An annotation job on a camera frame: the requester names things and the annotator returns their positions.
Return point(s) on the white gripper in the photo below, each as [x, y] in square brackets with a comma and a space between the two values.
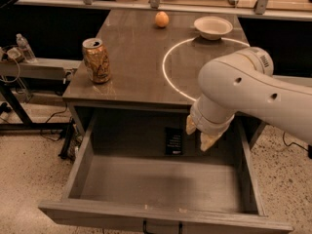
[208, 125]

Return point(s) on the black rxbar chocolate wrapper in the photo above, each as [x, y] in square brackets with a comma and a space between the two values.
[173, 141]

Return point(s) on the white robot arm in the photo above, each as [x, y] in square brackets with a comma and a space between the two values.
[243, 82]

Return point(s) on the open grey top drawer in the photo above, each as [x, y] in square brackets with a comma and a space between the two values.
[213, 192]

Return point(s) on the grey cabinet counter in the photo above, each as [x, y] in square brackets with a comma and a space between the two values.
[153, 81]

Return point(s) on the white paper bowl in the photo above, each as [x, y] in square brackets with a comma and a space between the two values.
[213, 28]

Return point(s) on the orange fruit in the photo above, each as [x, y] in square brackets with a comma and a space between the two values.
[162, 19]

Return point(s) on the gold drink can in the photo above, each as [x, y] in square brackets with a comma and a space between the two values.
[96, 60]

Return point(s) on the grey side bench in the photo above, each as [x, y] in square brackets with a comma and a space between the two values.
[43, 68]

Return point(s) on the clear plastic water bottle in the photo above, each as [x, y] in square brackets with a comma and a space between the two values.
[25, 49]

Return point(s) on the black drawer handle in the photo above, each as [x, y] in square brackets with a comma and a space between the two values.
[161, 227]

